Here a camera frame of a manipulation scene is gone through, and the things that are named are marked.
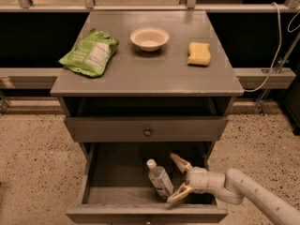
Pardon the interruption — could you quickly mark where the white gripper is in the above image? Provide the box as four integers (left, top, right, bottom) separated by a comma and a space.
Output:
167, 153, 209, 203

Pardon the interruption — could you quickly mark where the clear plastic water bottle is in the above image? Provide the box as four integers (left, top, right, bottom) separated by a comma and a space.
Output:
146, 159, 174, 198

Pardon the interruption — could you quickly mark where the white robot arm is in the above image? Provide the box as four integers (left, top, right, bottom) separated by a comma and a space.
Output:
167, 153, 300, 225

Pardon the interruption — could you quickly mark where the round drawer knob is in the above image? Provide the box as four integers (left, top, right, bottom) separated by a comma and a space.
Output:
143, 128, 152, 137

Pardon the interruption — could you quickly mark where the closed upper grey drawer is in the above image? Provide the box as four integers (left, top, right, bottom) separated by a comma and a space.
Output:
65, 116, 228, 143

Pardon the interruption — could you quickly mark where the open grey middle drawer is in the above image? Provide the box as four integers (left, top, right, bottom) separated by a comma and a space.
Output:
66, 142, 228, 224

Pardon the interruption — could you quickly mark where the grey wooden drawer cabinet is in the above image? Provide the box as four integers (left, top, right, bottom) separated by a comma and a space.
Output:
52, 10, 243, 153

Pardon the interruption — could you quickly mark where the yellow sponge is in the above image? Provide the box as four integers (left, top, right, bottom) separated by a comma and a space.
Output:
187, 42, 211, 66

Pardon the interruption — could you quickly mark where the white paper bowl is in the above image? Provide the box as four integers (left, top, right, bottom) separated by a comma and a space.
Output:
130, 27, 170, 52

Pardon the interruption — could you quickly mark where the green snack bag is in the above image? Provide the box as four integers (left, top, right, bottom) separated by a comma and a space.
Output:
59, 28, 119, 78

